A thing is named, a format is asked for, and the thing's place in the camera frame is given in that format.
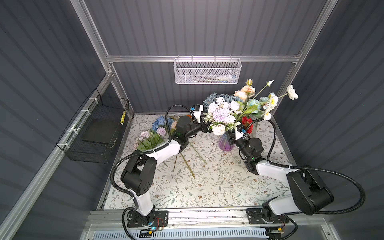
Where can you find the white wire mesh basket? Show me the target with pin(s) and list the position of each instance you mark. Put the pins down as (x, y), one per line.
(207, 71)

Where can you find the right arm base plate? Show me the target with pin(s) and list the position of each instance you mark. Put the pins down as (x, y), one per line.
(264, 216)

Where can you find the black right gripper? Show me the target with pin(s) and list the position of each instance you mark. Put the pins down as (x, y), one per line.
(232, 141)

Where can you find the mixed flower bouquet pile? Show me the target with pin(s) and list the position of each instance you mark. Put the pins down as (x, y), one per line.
(162, 142)

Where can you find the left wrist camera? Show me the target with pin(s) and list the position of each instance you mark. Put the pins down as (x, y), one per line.
(196, 111)

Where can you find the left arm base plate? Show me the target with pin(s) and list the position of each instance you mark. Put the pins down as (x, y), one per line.
(154, 219)

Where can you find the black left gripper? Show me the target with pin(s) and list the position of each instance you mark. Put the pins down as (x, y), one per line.
(208, 129)

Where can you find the peach pink rose stem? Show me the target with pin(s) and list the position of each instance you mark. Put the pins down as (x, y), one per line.
(246, 92)

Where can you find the black wire wall basket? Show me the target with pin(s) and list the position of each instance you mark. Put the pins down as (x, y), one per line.
(97, 131)

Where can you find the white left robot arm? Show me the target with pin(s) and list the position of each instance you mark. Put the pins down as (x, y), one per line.
(139, 172)

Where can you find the pale blue hydrangea stem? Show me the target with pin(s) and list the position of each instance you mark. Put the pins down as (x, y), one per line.
(213, 97)

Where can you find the red sunflower stem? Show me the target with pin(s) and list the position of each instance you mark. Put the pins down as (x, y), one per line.
(247, 122)

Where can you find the blue purple glass vase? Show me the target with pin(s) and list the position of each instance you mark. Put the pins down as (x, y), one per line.
(225, 143)

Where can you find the aluminium front rail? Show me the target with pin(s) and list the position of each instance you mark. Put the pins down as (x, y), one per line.
(178, 218)

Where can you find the white small flower stem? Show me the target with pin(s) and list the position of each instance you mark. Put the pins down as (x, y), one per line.
(290, 92)

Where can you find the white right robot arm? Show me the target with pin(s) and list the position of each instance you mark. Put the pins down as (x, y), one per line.
(309, 193)

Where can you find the lilac white mixed bouquet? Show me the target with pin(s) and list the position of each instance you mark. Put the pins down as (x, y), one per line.
(221, 116)

